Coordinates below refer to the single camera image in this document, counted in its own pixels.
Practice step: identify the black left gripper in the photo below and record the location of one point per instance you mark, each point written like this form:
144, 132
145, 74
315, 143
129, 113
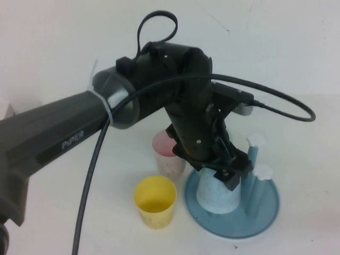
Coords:
196, 132

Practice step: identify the light blue plastic cup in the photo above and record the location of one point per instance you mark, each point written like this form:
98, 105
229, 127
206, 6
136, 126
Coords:
215, 197

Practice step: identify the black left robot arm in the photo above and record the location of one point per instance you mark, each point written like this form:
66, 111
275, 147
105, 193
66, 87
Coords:
53, 127

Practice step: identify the pink plastic cup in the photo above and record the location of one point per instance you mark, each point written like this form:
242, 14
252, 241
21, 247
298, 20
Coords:
167, 164

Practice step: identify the blue cup stand with pegs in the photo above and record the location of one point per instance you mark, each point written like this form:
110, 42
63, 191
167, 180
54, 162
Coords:
239, 224

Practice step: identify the yellow plastic cup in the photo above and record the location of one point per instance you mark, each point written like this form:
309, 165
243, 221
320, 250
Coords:
156, 217

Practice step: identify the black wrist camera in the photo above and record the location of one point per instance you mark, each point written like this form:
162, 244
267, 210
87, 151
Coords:
231, 94

